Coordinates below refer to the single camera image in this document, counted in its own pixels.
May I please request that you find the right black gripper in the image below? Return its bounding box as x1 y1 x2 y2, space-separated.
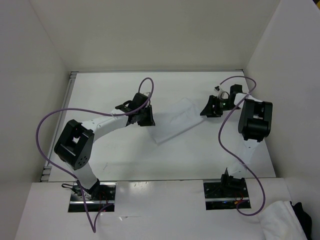
199 95 240 118

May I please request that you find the white skirt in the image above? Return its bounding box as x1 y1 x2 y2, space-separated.
147 98 204 145

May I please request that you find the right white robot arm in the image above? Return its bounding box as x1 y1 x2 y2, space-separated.
200 84 273 197

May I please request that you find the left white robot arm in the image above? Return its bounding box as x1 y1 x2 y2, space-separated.
54 92 155 200

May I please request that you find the white cloth pile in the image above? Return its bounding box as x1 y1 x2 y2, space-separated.
257 200 307 240

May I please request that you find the black cloth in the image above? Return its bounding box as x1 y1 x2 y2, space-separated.
291 202 313 240

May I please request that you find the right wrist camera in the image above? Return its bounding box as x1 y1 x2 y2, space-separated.
214 85 229 100

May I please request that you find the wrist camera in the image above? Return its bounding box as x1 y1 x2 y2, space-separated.
142 92 152 99
214 85 229 100

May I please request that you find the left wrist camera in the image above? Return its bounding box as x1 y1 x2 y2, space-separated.
142 92 152 99

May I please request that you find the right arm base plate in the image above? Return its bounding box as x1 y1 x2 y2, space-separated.
203 180 251 211

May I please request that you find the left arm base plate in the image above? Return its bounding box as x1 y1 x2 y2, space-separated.
61 182 117 213

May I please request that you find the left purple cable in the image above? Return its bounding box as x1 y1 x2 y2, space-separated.
35 77 155 233

